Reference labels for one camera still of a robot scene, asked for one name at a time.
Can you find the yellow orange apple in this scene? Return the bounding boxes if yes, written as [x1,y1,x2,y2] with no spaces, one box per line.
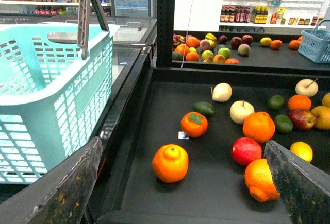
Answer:
[311,106,330,130]

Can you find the large bumpy orange centre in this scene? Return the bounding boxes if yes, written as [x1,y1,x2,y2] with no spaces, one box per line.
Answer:
[242,112,275,143]

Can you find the red pomegranate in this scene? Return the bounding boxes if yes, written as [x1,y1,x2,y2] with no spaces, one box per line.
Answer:
[231,137,262,166]

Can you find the green lime lower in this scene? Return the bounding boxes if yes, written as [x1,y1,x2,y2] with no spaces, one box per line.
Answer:
[274,114,293,134]

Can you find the green lime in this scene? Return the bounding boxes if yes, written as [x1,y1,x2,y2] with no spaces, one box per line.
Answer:
[274,114,293,134]
[268,95,285,111]

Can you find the green lime upper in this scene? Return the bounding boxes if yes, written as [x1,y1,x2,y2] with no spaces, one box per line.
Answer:
[268,95,285,111]

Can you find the bumpy orange front right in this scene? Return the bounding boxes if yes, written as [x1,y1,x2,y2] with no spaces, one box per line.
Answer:
[244,159,280,202]

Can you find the light teal shopping basket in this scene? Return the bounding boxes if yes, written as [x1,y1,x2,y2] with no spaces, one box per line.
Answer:
[1,24,119,184]

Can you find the orange persimmon with leaf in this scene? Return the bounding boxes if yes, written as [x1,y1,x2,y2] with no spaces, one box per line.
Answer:
[180,111,208,138]

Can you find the round orange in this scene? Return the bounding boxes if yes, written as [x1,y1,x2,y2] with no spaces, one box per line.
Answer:
[288,94,312,111]

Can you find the yellow apple back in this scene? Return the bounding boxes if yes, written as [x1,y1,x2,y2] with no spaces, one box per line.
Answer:
[322,92,330,107]

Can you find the white pear with stem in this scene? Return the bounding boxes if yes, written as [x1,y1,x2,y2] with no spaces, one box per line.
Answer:
[229,100,255,125]

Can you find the pile of fruit behind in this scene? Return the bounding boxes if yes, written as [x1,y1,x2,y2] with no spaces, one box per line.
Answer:
[172,33,239,64]

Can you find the black fruit tray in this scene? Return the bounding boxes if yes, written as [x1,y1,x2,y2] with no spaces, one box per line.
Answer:
[95,66,330,224]

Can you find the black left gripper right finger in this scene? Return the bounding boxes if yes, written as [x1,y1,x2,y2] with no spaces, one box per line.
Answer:
[264,140,329,223]

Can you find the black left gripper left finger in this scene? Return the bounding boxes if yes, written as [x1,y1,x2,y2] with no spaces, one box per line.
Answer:
[1,137,103,223]

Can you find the red apple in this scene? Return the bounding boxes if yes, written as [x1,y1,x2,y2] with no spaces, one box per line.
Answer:
[288,109,317,131]

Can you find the bumpy orange front left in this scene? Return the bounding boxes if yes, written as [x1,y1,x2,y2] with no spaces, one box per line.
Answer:
[152,144,189,183]

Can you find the grey basket handle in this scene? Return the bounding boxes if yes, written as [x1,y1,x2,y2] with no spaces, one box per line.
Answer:
[77,0,109,60]

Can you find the small white blue tag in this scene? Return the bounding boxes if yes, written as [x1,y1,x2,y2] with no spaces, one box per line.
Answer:
[178,131,190,140]

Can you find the dark green avocado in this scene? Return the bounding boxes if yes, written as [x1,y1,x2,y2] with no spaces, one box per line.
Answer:
[192,101,216,118]

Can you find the white pear lying sideways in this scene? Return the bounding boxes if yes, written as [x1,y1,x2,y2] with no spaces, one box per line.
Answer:
[211,82,233,102]

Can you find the white pear back right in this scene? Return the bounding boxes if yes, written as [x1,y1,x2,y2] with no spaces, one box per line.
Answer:
[295,78,319,97]

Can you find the yellow lemon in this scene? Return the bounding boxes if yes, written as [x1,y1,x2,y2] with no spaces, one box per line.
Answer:
[290,141,313,163]

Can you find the small blue basket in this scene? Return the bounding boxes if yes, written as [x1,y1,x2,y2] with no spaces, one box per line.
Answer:
[298,19,329,64]

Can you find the black metal shelf post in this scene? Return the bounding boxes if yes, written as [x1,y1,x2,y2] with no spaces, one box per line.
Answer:
[156,0,175,67]

